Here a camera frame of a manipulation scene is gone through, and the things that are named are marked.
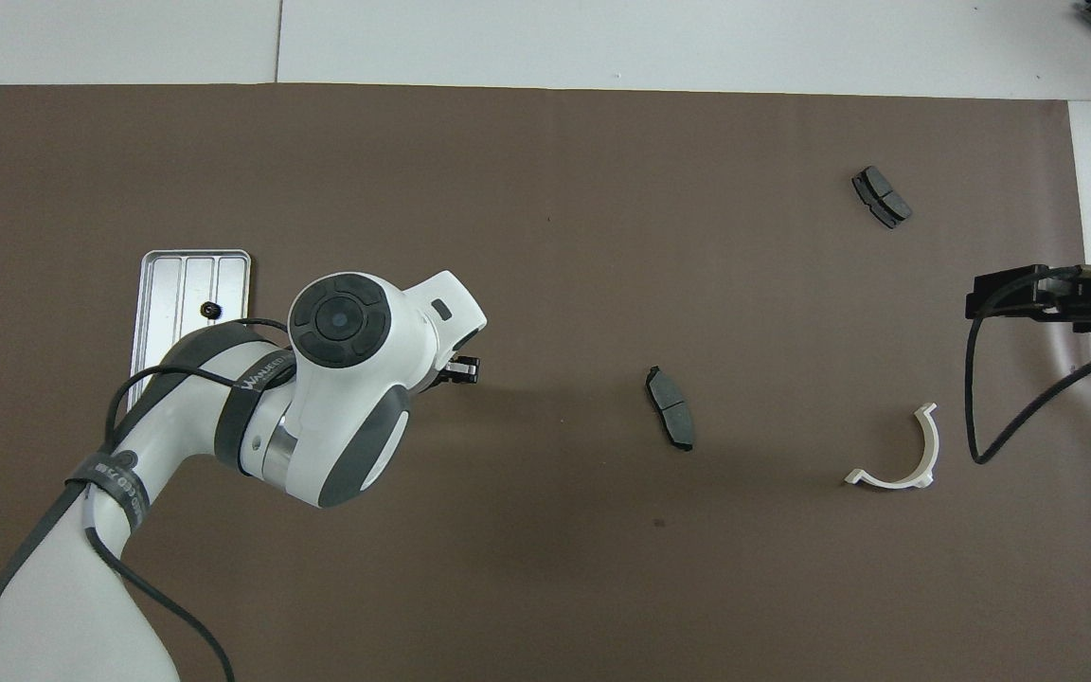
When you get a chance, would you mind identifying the silver metal tray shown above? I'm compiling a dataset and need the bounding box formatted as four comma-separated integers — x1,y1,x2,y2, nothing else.
129,249,253,410

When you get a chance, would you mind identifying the dark grey brake pad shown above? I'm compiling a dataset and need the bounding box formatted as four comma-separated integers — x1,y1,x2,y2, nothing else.
851,166,913,230
646,366,696,453

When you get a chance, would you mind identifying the brown table mat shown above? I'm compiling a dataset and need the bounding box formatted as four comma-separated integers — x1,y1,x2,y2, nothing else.
0,83,1091,682

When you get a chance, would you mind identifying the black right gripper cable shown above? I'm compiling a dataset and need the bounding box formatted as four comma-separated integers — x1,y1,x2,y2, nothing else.
965,265,1091,465

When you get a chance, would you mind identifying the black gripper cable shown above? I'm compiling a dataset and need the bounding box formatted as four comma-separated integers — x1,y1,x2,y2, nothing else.
81,317,293,682
965,265,1091,465

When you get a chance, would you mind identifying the white curved plastic bracket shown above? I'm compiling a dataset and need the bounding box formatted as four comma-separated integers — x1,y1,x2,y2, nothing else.
844,403,940,491

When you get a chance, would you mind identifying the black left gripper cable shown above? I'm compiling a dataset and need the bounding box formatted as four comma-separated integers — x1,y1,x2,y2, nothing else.
81,317,293,682

